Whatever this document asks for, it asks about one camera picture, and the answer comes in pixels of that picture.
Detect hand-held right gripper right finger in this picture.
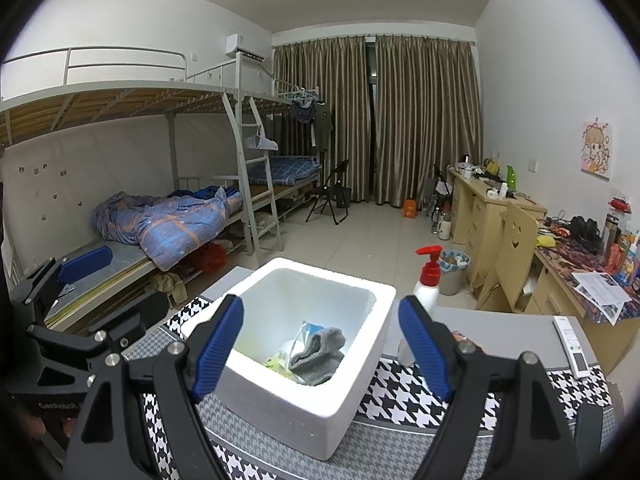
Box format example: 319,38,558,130
397,295,583,480

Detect wooden chair with smiley face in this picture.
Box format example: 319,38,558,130
472,200,543,311

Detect large white metal bunk bed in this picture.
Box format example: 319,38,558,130
0,47,286,341

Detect brown curtain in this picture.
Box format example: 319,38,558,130
372,35,483,208
272,37,374,206

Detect plain wooden desk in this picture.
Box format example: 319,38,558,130
446,166,548,281

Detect white metal ladder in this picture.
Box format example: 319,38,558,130
222,92,286,268

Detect olive cloth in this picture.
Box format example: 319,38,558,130
152,273,188,306

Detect black headphones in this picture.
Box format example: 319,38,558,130
570,216,603,251

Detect red bag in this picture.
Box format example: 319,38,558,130
192,242,226,273

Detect grey sock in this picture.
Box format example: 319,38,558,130
289,326,347,386

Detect printed paper sheets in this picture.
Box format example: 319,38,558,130
570,271,633,322

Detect wooden desk with patterned cloth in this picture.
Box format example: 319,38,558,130
520,230,640,376

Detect pink cartoon wall poster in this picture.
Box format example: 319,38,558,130
580,119,613,180

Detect white pump bottle red top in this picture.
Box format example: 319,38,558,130
397,246,445,366

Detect white air conditioner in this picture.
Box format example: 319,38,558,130
225,33,268,62

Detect black folding chair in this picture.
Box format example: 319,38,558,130
306,160,351,226

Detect blue plaid quilt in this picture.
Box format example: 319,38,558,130
91,187,244,271

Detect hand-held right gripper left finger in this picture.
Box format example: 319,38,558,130
62,294,246,480

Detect dark hanging clothes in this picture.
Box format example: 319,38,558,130
290,97,333,153

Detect white foam box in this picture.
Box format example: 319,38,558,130
181,258,397,462

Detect small white metal bunk bed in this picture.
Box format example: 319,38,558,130
240,60,328,223

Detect houndstooth table mat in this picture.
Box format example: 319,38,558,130
120,295,626,480

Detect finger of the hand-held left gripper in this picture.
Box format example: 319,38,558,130
9,246,115,329
26,291,172,362

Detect white remote control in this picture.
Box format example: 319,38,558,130
553,316,593,380

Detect yellow-green plastic bag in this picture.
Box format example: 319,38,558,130
265,352,301,378

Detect white hanging bag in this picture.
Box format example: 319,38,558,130
245,130,279,152

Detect cluster of desk bottles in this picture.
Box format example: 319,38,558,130
602,195,640,291

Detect grey trash bin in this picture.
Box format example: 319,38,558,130
438,249,472,296

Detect patterned desk cloth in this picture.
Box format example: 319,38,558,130
537,230,640,323

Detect blue checked mattress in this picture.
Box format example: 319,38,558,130
248,156,321,186

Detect blue face mask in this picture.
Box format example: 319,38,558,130
291,321,326,361

